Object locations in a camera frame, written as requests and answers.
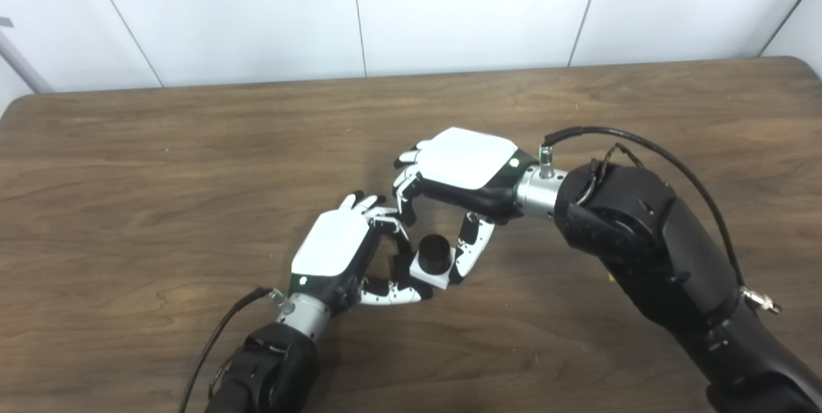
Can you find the black peg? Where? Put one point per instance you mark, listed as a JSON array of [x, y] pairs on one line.
[[435, 254]]

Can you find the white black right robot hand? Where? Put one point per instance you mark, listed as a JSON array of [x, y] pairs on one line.
[[465, 159]]

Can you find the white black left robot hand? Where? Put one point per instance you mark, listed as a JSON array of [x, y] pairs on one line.
[[331, 246]]

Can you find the white square piece with hole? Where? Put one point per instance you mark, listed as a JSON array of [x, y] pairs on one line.
[[431, 280]]

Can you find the gray wall corner strip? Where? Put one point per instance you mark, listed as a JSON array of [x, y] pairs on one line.
[[24, 66]]

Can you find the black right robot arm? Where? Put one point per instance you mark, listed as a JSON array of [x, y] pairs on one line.
[[661, 246]]

